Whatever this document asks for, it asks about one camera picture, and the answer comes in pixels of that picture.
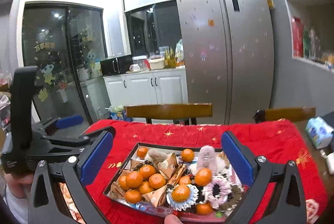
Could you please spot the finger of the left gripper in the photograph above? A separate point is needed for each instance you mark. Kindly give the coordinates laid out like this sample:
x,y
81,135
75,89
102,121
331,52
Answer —
x,y
54,124
83,135

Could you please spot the silver double door fridge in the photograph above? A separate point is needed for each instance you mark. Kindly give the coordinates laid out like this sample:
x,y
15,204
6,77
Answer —
x,y
229,56

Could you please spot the blue tissue pack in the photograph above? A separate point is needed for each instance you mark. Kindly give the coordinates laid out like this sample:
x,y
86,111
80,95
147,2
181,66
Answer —
x,y
319,132

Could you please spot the blue white knitted scrunchie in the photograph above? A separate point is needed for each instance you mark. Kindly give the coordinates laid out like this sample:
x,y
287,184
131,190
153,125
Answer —
x,y
186,204

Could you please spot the dark brown scrunchie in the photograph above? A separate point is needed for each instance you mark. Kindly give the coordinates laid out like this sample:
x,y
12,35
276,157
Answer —
x,y
233,198

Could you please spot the upper brown triangular pack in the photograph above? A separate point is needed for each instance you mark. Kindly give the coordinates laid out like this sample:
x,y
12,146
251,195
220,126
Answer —
x,y
168,166

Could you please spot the tray mandarin back middle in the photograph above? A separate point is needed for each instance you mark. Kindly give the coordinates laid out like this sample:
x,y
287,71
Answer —
x,y
145,188

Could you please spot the large mandarin orange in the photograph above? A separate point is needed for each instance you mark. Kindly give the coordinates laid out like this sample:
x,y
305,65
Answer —
x,y
147,171

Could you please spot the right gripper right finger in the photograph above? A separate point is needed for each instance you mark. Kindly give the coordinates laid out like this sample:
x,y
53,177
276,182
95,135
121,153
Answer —
x,y
287,203

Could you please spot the black shallow tray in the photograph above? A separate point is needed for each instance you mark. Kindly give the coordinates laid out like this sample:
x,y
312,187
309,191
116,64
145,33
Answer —
x,y
224,167

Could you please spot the white kitchen cabinet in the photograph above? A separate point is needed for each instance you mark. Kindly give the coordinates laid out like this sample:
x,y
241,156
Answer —
x,y
166,86

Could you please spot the white wall shelf unit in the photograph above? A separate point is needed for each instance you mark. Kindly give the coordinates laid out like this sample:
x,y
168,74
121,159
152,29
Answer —
x,y
317,17

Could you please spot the tray mandarin front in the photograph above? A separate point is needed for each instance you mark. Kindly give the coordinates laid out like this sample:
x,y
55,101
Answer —
x,y
133,196

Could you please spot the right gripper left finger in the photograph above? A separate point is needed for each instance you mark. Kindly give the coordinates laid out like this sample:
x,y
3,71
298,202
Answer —
x,y
47,205

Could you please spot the red gift box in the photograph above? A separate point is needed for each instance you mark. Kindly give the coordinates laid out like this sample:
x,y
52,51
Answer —
x,y
298,37

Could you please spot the small tray mandarin right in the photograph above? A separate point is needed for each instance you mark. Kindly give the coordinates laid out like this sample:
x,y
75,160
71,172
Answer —
x,y
204,209

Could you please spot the red quilted table cover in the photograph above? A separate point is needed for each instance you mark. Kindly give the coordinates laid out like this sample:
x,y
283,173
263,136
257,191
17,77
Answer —
x,y
279,141

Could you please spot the black microwave oven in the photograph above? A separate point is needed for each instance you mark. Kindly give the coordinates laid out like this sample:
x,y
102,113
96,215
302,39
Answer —
x,y
116,66

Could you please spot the brown paper snack bag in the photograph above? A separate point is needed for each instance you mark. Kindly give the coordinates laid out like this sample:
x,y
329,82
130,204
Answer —
x,y
115,189

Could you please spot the beige fuzzy hair clip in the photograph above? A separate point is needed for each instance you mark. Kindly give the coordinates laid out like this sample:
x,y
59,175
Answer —
x,y
155,156

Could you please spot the tray mandarin back left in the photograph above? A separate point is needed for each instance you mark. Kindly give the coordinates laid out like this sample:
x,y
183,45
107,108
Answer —
x,y
122,182

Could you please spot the right hand of person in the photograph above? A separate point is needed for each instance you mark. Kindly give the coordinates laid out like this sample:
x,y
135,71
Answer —
x,y
172,219

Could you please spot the pink white ruffled scrunchie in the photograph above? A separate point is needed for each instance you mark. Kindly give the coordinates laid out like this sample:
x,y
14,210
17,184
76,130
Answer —
x,y
216,191

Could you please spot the pink fuzzy hair clip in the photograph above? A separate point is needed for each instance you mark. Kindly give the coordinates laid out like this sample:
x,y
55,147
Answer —
x,y
207,159

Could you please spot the brown triangular snack pack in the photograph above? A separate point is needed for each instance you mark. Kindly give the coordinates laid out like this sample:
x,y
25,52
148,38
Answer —
x,y
156,197

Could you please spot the wooden chair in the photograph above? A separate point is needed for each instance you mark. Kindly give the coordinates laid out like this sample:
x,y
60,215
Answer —
x,y
175,112
292,114

